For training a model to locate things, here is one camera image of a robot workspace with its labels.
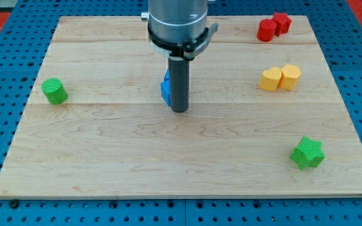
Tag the yellow hexagon block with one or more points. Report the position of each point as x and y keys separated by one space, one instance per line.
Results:
x=290 y=76

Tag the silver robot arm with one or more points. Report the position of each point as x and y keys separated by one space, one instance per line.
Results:
x=177 y=29

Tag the yellow heart block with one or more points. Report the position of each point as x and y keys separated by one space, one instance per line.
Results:
x=270 y=79

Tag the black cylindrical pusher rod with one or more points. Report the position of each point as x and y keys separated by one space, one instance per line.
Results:
x=179 y=85

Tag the red cylinder block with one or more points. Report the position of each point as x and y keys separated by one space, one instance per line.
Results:
x=266 y=30

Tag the wooden board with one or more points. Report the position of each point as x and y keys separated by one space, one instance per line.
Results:
x=114 y=138

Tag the green cylinder block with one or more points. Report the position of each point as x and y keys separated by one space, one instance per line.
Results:
x=54 y=91

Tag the green star block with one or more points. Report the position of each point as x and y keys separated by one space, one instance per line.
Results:
x=308 y=153

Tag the blue block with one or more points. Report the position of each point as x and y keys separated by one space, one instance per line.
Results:
x=165 y=88

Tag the red star block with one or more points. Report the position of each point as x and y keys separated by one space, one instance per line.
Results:
x=283 y=23

